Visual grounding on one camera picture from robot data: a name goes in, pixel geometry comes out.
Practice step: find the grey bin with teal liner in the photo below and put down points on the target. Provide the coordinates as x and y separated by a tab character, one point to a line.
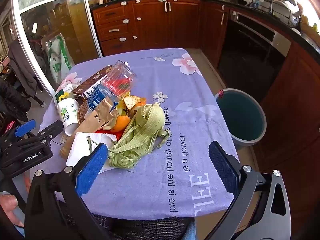
240	115

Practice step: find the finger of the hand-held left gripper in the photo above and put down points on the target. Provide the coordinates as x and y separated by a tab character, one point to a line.
25	127
51	130

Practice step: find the purple floral tablecloth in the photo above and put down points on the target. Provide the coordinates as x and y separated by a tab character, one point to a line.
175	85

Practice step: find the brown paper bag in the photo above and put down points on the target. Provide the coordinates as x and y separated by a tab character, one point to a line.
92	123

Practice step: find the green white plastic bag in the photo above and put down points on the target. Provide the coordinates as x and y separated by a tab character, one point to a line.
58	62

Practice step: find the yellow green sunflower packet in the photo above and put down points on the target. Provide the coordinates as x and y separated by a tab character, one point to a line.
62	95

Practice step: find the white paper cup green print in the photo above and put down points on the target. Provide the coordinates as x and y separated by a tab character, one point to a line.
67	112

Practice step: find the person's left hand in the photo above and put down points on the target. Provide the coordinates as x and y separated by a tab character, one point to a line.
8	205

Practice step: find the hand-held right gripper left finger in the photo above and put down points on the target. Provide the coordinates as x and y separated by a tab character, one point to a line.
91	167

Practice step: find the orange peel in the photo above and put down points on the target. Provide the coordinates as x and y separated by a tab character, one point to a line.
135	102
120	124

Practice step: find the red plastic bag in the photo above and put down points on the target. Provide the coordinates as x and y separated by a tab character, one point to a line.
119	135

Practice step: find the plastic bottle with blue label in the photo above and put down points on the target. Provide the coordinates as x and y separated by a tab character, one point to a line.
100	96

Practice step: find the clear plastic jar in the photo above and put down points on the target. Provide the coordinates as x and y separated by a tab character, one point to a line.
120	76

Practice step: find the dark hanging coat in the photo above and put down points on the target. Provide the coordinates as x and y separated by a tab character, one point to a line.
22	65

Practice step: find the white paper napkin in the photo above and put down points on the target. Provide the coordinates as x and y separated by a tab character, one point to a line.
80	150

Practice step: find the brown woven basket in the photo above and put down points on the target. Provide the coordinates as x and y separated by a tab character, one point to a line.
83	111

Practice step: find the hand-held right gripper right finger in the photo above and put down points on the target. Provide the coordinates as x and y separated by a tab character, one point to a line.
222	167

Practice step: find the glass sliding door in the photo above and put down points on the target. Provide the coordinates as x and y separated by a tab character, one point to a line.
62	17

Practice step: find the wooden side cabinet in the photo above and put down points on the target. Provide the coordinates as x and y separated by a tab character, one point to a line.
295	105

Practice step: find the pink packet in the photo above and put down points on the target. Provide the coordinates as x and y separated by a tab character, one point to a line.
9	126

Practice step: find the black padded jacket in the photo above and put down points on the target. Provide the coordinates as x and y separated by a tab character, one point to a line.
12	100

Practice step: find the brown snack box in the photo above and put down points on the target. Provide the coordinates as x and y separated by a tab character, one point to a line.
92	80

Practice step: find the green corn husks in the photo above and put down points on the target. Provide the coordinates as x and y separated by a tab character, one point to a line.
145	120

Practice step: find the black built-in oven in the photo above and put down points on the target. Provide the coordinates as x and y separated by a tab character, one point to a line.
250	55

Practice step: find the wooden kitchen drawer cabinet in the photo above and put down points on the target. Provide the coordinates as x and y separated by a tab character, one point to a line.
150	22

